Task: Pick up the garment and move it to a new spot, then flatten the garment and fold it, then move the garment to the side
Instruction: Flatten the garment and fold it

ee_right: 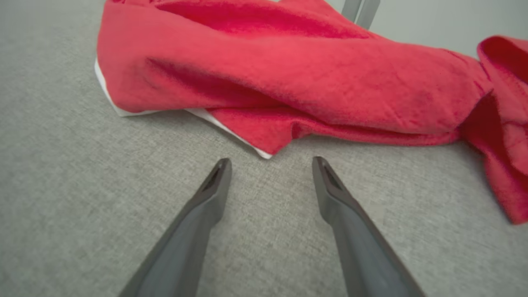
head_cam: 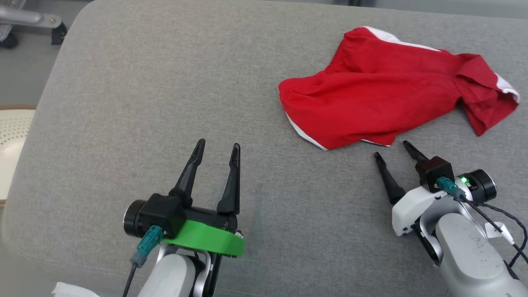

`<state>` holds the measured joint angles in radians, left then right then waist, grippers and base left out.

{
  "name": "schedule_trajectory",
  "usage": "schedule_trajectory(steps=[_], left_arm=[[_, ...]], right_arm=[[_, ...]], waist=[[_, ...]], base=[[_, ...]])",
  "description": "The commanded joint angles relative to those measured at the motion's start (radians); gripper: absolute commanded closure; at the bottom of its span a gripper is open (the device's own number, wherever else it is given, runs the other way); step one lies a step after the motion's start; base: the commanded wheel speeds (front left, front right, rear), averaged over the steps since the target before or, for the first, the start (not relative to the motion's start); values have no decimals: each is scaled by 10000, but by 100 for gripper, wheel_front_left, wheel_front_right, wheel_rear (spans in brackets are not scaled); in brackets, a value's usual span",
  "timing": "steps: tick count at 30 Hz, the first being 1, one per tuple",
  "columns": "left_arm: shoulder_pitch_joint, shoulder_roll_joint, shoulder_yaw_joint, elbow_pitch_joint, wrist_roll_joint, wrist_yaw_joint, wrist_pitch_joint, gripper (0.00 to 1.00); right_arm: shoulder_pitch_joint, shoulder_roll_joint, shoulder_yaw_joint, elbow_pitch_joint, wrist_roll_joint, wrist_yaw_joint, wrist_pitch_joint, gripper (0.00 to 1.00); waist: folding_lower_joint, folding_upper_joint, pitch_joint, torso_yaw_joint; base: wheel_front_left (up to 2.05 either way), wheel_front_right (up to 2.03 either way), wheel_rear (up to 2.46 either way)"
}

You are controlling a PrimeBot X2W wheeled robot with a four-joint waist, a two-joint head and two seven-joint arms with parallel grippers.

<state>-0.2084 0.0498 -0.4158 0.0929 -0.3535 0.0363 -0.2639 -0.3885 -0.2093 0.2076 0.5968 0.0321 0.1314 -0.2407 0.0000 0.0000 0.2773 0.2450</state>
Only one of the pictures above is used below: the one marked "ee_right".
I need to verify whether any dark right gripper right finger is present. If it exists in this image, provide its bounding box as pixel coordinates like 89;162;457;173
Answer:
312;156;426;297

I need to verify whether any grey partition post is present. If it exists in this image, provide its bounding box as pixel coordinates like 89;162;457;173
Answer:
342;0;381;29

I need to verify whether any grey fabric sofa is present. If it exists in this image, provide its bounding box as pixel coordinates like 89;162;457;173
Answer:
0;0;528;297

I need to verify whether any red garment with white hem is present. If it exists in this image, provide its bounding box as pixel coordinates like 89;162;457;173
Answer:
95;0;528;225

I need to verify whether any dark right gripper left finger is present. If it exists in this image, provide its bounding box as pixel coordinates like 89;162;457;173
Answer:
119;158;232;297

